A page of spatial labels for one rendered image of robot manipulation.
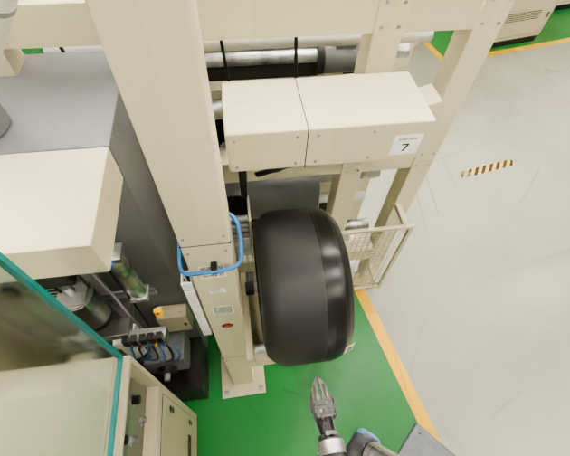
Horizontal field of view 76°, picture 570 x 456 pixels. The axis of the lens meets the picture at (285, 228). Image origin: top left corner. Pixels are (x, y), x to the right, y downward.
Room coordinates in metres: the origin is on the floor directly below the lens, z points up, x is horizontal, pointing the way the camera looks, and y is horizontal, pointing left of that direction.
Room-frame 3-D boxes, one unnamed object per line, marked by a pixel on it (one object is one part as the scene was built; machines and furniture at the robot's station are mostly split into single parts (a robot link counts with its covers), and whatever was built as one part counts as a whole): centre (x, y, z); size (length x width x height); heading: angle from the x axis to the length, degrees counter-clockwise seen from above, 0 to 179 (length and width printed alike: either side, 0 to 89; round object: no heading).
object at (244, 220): (0.95, 0.26, 1.05); 0.20 x 0.15 x 0.30; 101
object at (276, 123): (0.94, -0.10, 1.71); 0.61 x 0.25 x 0.15; 101
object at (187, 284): (0.51, 0.29, 1.19); 0.05 x 0.04 x 0.48; 11
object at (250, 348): (0.59, 0.14, 0.90); 0.40 x 0.03 x 0.10; 11
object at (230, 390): (0.55, 0.21, 0.01); 0.27 x 0.27 x 0.02; 11
